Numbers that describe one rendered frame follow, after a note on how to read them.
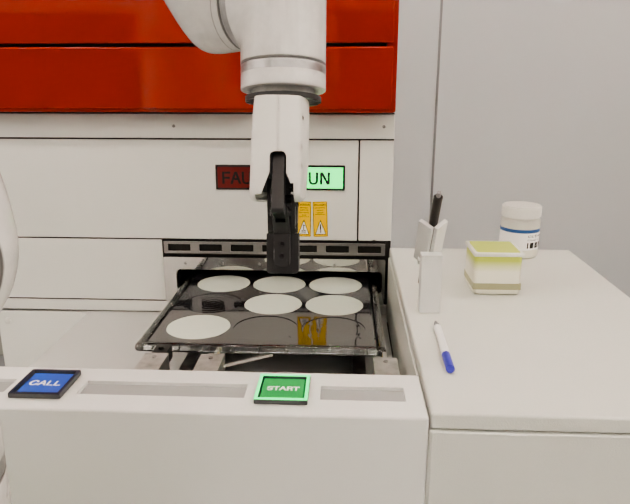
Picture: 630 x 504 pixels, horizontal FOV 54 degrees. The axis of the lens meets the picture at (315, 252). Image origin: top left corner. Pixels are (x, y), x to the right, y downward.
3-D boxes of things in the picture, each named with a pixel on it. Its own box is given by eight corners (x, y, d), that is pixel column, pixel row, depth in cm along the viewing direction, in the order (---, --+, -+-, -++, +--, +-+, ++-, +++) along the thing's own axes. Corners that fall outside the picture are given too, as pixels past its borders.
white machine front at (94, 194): (1, 304, 131) (-27, 111, 120) (387, 311, 128) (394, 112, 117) (-7, 310, 128) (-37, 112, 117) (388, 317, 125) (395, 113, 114)
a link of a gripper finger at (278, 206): (274, 129, 59) (279, 170, 64) (267, 189, 54) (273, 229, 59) (286, 129, 59) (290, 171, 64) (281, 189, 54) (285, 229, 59)
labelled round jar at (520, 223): (494, 249, 120) (498, 200, 117) (531, 249, 119) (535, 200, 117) (502, 259, 113) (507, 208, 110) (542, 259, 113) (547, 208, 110)
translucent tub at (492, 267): (462, 279, 102) (465, 239, 100) (508, 280, 101) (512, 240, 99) (471, 295, 94) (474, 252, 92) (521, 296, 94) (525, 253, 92)
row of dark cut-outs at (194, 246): (165, 252, 124) (164, 240, 123) (384, 255, 122) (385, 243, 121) (164, 253, 123) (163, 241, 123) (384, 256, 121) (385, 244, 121)
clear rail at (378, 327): (368, 278, 126) (368, 271, 126) (375, 278, 126) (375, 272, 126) (376, 357, 91) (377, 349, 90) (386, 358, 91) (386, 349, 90)
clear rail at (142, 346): (136, 348, 94) (136, 340, 93) (385, 354, 92) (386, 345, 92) (133, 352, 92) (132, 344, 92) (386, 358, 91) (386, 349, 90)
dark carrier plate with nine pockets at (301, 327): (199, 275, 127) (198, 272, 127) (367, 277, 125) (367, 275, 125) (147, 345, 94) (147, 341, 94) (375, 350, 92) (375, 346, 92)
